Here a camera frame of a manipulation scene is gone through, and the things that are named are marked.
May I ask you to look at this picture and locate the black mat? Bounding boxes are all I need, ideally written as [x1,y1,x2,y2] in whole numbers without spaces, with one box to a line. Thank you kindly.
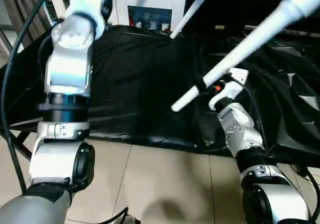
[0,23,320,169]

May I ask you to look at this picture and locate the black speaker with gold label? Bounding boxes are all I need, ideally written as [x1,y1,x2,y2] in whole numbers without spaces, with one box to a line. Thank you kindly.
[184,0,285,35]

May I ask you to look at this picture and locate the grey curtain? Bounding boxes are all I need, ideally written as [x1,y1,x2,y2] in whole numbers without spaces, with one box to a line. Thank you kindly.
[0,0,61,56]

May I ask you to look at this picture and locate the dark metal bar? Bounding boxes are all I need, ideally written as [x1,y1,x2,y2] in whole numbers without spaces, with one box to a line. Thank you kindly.
[244,24,320,39]

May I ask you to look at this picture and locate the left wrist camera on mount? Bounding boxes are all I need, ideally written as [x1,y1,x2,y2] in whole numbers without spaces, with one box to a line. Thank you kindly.
[64,0,113,39]

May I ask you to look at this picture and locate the black floor cable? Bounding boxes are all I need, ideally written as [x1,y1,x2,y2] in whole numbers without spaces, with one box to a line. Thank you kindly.
[278,162,320,224]

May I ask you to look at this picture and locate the black table frame leg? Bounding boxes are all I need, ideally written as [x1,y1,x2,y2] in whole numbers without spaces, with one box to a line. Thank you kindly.
[8,123,35,161]

